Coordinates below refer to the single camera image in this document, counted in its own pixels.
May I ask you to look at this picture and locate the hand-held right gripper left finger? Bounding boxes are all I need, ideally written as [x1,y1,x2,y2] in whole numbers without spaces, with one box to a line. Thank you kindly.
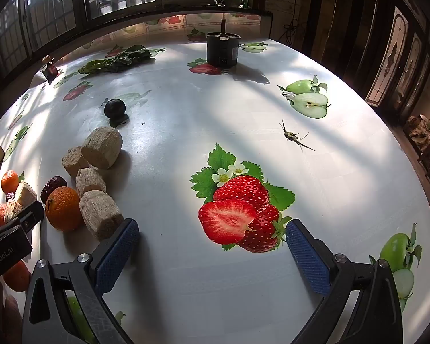
[21,218,140,344]

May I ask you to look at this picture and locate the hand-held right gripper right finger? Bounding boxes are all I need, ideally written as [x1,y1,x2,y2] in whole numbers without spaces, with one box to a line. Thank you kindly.
[285,218,404,344]

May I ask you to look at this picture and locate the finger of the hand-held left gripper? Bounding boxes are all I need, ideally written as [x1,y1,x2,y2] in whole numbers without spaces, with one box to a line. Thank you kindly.
[0,201,44,239]

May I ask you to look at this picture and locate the large orange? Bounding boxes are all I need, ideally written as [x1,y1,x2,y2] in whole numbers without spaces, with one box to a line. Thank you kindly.
[45,186,83,232]

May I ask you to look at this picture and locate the person's left hand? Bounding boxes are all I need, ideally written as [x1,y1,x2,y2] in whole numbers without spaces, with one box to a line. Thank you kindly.
[0,279,24,344]

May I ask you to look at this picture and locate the pale sugarcane piece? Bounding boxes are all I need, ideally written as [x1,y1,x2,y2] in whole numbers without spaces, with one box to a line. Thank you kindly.
[14,181,38,207]

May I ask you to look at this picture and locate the dark plum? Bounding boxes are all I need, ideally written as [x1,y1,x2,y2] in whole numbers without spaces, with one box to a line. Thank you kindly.
[104,98,129,120]

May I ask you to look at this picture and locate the small dark bottle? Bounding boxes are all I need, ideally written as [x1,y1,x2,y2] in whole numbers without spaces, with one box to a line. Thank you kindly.
[42,55,60,85]

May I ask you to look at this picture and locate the floral cloth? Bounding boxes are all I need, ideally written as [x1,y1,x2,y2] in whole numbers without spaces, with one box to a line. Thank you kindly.
[403,114,430,183]

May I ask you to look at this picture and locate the leafy green vegetable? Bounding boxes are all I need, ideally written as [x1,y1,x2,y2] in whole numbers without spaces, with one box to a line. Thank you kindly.
[78,44,155,75]

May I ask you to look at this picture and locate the stained glass door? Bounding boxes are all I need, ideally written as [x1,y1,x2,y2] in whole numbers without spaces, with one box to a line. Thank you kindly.
[365,0,430,124]

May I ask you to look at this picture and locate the black cylindrical container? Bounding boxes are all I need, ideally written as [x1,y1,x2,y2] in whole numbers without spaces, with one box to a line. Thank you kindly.
[206,19,242,69]

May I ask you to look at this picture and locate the black hanging cable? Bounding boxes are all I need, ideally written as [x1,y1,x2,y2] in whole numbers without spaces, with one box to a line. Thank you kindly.
[282,0,300,42]

